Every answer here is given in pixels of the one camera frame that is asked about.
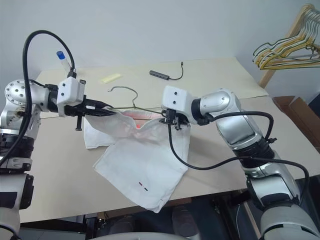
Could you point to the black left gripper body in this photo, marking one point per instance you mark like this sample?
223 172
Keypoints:
75 111

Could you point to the white shorts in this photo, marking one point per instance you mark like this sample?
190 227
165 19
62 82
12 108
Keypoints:
140 162

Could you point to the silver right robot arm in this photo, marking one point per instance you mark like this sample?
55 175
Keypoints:
250 140

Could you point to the pale yellow packet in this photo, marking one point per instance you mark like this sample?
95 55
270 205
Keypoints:
111 78

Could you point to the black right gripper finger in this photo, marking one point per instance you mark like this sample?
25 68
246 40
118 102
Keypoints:
163 113
163 121

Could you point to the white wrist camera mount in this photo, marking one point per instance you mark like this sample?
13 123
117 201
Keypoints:
68 91
175 98

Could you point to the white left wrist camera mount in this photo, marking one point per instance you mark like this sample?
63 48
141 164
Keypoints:
68 91

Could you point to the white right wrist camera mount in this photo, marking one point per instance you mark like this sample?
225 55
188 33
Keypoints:
175 98

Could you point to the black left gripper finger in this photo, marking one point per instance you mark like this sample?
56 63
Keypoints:
100 112
96 103

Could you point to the dark rounded shape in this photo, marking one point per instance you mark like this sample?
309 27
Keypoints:
185 217

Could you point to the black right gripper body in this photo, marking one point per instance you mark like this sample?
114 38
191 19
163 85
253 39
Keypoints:
178 119

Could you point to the brown cardboard box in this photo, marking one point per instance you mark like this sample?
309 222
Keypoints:
300 117

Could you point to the grey robot torso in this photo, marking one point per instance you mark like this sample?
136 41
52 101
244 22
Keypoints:
150 236

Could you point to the white bottle with blue cap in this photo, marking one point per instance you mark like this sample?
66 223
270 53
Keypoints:
63 61

